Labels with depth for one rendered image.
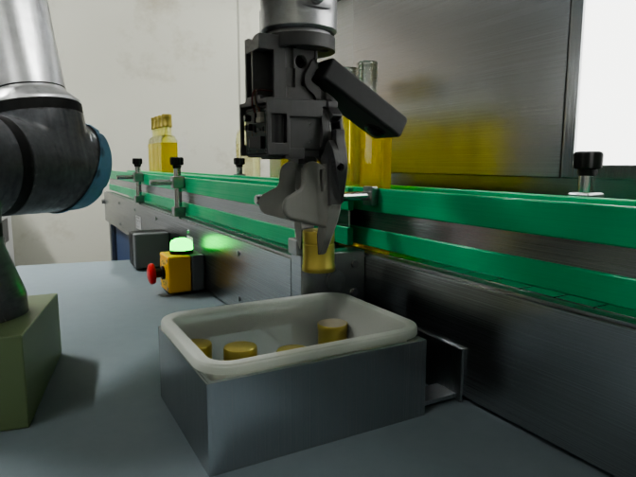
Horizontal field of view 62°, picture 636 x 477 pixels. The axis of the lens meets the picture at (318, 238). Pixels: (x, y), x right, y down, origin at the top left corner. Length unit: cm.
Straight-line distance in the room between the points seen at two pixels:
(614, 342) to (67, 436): 47
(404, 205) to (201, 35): 342
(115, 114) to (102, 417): 340
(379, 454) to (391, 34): 70
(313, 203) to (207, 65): 347
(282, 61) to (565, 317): 34
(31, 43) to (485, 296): 60
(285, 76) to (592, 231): 30
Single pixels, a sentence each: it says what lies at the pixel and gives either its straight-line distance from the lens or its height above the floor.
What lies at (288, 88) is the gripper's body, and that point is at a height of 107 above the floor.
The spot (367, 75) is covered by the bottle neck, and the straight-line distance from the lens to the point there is 79.
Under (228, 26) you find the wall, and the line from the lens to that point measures 404.
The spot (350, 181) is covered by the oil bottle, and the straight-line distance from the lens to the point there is 78.
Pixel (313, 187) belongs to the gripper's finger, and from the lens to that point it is 52.
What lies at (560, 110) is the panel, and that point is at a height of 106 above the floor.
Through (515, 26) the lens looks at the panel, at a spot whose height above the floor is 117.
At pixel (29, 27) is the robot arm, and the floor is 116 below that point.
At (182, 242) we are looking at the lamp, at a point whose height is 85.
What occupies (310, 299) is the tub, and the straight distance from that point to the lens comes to 64.
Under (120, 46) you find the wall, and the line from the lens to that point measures 396.
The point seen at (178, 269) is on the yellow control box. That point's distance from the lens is 103.
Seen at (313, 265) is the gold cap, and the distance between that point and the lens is 55.
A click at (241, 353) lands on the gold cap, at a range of 54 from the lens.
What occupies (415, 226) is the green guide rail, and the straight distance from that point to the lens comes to 65.
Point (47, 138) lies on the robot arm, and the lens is 71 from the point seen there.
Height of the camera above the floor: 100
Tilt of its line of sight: 8 degrees down
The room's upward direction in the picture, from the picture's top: straight up
